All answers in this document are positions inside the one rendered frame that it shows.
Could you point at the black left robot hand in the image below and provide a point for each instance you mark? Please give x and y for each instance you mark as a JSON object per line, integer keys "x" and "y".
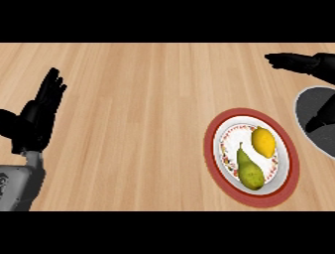
{"x": 35, "y": 120}

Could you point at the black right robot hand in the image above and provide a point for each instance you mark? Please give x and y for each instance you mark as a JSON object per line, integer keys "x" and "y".
{"x": 331, "y": 69}

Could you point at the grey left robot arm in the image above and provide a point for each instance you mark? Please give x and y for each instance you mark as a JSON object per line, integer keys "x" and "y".
{"x": 9, "y": 187}

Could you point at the dark grey pan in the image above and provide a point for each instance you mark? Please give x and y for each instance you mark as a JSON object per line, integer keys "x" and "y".
{"x": 332, "y": 137}

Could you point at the green pear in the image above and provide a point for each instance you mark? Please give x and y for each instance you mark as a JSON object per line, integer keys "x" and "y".
{"x": 250, "y": 170}

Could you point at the red rimmed white plate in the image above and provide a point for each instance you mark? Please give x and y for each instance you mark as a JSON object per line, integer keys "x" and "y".
{"x": 233, "y": 165}

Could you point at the yellow lemon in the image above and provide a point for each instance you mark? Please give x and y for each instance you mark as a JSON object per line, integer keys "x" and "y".
{"x": 264, "y": 141}

